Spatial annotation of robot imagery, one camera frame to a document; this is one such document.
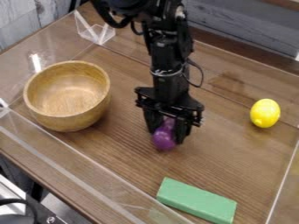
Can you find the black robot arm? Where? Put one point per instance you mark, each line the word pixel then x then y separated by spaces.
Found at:
pixel 168 42

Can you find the green rectangular block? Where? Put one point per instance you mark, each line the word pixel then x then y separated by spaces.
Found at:
pixel 197 202

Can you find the brown wooden bowl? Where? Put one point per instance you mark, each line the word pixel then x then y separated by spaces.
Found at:
pixel 66 95

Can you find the clear acrylic tray wall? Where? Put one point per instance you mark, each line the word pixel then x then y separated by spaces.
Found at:
pixel 105 169

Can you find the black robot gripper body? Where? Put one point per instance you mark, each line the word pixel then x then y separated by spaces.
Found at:
pixel 168 96

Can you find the yellow toy lemon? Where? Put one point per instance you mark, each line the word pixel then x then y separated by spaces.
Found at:
pixel 264 113

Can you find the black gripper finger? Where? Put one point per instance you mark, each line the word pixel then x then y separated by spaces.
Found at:
pixel 181 129
pixel 153 119

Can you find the purple toy eggplant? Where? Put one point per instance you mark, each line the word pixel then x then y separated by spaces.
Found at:
pixel 162 135

